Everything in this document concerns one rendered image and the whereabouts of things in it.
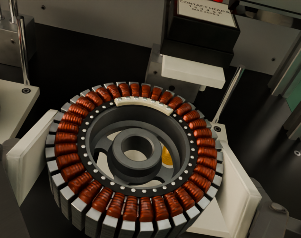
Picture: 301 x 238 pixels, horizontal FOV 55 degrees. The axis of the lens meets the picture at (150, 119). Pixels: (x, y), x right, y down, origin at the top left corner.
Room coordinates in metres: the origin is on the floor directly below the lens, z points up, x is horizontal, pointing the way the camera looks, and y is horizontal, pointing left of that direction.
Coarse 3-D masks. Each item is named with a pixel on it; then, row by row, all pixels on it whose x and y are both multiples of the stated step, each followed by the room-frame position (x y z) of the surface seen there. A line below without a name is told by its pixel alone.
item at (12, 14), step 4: (12, 0) 0.32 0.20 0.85; (16, 0) 0.33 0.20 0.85; (12, 4) 0.32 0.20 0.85; (16, 4) 0.32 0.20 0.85; (0, 8) 0.32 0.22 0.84; (12, 8) 0.32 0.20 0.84; (16, 8) 0.32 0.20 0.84; (0, 12) 0.32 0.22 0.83; (12, 12) 0.32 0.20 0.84; (16, 12) 0.32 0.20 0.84; (0, 16) 0.32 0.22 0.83; (12, 16) 0.32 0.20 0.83; (12, 20) 0.32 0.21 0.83
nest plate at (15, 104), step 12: (0, 84) 0.25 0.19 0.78; (12, 84) 0.25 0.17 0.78; (0, 96) 0.23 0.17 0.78; (12, 96) 0.23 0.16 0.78; (24, 96) 0.24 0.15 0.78; (36, 96) 0.25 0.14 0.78; (0, 108) 0.21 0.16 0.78; (12, 108) 0.22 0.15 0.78; (24, 108) 0.22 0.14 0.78; (0, 120) 0.19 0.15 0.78; (12, 120) 0.20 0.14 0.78; (24, 120) 0.21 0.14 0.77; (0, 132) 0.18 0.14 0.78; (12, 132) 0.18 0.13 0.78
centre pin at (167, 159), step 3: (165, 147) 0.20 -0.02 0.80; (162, 150) 0.21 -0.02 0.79; (165, 150) 0.20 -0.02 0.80; (162, 153) 0.20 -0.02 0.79; (165, 153) 0.20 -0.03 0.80; (168, 153) 0.20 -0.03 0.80; (162, 156) 0.20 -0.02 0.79; (165, 156) 0.20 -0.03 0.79; (168, 156) 0.20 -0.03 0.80; (162, 159) 0.20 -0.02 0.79; (165, 159) 0.20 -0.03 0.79; (168, 159) 0.20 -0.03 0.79; (171, 159) 0.20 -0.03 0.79; (165, 162) 0.20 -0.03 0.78; (168, 162) 0.20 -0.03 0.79; (171, 162) 0.20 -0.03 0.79
